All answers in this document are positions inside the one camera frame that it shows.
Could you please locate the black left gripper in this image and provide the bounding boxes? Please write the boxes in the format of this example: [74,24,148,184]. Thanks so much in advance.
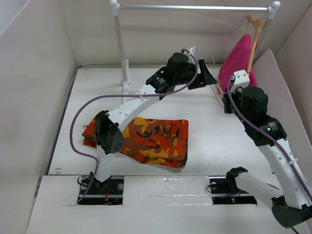
[174,60,216,90]

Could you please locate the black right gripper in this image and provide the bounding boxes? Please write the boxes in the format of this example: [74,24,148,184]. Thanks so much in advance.
[223,84,252,126]

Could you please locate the white plastic hanger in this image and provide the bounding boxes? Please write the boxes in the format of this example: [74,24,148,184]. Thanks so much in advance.
[210,57,226,109]

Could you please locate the orange camouflage trousers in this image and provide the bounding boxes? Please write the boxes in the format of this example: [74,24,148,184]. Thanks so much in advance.
[81,116,190,168]

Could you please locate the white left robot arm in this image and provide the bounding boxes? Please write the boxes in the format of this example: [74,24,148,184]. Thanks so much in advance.
[92,52,217,194]

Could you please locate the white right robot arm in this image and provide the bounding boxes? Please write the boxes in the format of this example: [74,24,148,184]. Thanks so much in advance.
[223,87,312,228]

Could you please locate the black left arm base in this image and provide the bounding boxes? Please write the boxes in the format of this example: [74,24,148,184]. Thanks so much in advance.
[77,173,125,205]

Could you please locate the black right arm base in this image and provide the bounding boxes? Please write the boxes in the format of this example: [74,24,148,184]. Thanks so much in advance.
[206,167,257,205]

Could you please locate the wooden hanger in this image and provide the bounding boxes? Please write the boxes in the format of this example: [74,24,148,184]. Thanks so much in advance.
[246,16,262,75]

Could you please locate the pink garment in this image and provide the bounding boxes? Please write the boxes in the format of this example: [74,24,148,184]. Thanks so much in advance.
[218,34,252,92]

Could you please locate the white metal clothes rack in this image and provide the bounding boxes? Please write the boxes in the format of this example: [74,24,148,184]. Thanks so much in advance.
[110,0,281,105]

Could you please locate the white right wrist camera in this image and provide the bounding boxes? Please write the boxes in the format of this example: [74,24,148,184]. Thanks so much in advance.
[230,70,250,92]

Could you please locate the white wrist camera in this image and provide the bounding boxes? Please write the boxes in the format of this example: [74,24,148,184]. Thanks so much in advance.
[188,46,197,56]
[230,70,250,92]

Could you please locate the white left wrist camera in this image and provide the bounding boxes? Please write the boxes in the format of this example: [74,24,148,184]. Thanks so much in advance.
[188,46,197,56]

